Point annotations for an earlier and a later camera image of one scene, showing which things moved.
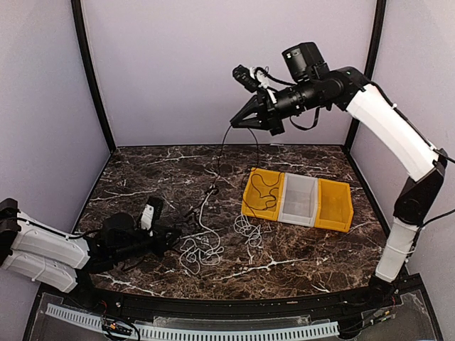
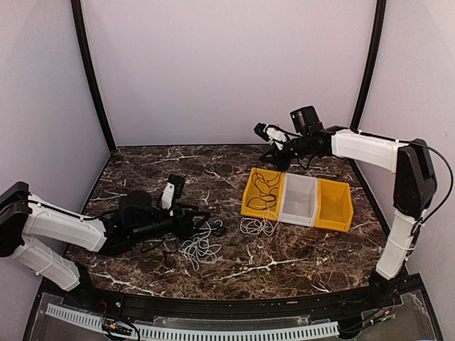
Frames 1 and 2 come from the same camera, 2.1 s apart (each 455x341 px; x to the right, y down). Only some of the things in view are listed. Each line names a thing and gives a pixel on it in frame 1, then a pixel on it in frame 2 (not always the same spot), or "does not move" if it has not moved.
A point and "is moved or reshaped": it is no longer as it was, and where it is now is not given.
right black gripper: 268,117 to 277,158
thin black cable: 250,207 is moved or reshaped
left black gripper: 163,241 to 188,229
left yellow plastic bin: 262,193 does not move
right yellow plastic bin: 334,206 does not move
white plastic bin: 298,199 does not move
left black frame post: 81,32 does not move
